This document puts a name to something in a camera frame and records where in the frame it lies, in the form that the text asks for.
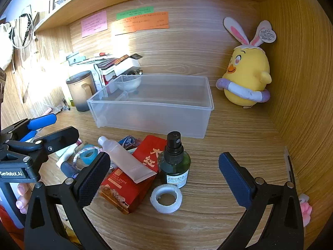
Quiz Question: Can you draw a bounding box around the pile of papers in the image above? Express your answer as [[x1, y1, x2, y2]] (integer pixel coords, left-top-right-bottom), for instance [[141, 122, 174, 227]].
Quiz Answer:
[[75, 54, 130, 66]]

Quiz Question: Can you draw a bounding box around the green spray bottle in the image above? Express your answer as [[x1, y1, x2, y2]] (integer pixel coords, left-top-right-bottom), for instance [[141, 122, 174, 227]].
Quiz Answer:
[[158, 131, 191, 189]]

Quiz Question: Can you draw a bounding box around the brown frosted mug with lid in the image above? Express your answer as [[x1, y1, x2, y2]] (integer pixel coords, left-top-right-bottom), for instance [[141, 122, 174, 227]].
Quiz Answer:
[[66, 71, 97, 111]]

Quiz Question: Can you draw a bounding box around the pink plush item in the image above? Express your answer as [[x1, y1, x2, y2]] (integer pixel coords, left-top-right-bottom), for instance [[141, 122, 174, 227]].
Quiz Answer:
[[299, 194, 312, 227]]

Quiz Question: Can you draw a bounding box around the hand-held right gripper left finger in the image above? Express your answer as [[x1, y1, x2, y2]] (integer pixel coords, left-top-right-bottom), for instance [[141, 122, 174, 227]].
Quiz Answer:
[[24, 151, 112, 250]]

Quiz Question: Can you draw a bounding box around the red garment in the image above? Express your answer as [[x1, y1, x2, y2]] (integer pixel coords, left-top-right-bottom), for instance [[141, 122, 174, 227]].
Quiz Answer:
[[0, 205, 21, 233]]

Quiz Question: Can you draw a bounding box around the clear plastic storage box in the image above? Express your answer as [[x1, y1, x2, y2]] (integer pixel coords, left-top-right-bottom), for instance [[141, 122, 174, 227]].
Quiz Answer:
[[87, 74, 214, 139]]

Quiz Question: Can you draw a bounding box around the person's left hand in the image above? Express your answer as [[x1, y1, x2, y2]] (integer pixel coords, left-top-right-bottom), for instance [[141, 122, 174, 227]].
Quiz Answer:
[[16, 183, 33, 214]]

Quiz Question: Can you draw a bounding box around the white cardboard box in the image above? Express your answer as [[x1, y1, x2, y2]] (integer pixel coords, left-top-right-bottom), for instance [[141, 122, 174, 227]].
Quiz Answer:
[[113, 58, 142, 77]]

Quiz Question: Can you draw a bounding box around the clear plastic bowl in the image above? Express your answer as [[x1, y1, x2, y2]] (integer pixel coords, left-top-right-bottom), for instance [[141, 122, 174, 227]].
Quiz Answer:
[[114, 75, 142, 93]]

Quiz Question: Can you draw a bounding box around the blue small packet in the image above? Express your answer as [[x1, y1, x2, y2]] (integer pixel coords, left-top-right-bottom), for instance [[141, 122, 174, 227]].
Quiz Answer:
[[118, 135, 142, 151]]

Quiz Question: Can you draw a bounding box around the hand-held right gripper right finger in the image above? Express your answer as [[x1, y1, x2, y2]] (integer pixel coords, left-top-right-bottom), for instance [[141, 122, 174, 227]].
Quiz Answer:
[[218, 151, 305, 250]]

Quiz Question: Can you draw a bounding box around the white tote bag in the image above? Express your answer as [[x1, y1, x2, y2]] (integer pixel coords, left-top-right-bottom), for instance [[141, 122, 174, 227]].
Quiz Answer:
[[0, 18, 16, 69]]

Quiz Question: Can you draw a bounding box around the yellow chick plush toy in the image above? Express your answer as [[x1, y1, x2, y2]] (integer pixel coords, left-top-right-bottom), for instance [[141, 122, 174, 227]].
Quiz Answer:
[[216, 17, 277, 109]]

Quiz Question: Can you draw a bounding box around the black chain strap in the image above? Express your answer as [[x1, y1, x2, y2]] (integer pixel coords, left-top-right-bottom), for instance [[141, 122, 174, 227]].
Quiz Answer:
[[19, 13, 33, 49]]

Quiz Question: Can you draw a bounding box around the red foil packet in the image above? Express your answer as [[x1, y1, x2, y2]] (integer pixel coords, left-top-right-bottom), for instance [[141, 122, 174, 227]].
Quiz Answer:
[[100, 135, 168, 215]]

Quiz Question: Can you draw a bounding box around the dark blue cylinder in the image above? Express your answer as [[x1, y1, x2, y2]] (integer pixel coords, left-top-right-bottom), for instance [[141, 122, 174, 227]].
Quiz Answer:
[[61, 161, 78, 178]]

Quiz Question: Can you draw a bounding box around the frosted white tube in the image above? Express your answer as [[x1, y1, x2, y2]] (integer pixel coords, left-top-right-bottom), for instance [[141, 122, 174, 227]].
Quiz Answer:
[[98, 136, 159, 184]]

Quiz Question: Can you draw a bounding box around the green sticky note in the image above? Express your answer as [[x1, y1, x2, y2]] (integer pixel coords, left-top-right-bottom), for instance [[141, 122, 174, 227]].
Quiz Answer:
[[116, 6, 155, 20]]

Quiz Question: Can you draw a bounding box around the white hook-and-loop tape roll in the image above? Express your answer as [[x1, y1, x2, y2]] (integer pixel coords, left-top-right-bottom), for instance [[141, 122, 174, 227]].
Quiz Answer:
[[150, 184, 183, 213]]

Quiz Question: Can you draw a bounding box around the black pen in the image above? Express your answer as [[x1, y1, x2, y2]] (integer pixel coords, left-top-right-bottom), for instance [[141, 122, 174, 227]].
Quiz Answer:
[[285, 147, 296, 183]]

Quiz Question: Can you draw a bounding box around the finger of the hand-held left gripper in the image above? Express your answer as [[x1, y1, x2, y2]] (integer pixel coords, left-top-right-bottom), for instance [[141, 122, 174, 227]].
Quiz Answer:
[[6, 126, 80, 182], [2, 115, 58, 142]]

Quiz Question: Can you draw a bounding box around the pink sticky note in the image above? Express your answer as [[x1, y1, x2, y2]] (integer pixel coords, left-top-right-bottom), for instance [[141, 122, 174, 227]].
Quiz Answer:
[[81, 10, 108, 38]]

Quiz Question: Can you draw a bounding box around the white patterned spoon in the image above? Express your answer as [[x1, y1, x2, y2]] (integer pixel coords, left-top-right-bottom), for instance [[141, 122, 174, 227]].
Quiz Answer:
[[93, 64, 104, 92]]

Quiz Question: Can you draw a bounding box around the stack of books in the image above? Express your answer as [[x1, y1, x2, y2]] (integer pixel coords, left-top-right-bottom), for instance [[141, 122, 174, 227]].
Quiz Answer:
[[97, 65, 117, 87]]

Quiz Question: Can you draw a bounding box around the orange sticky note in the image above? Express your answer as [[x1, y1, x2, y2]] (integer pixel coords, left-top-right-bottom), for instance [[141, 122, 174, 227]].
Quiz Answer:
[[112, 11, 169, 36]]

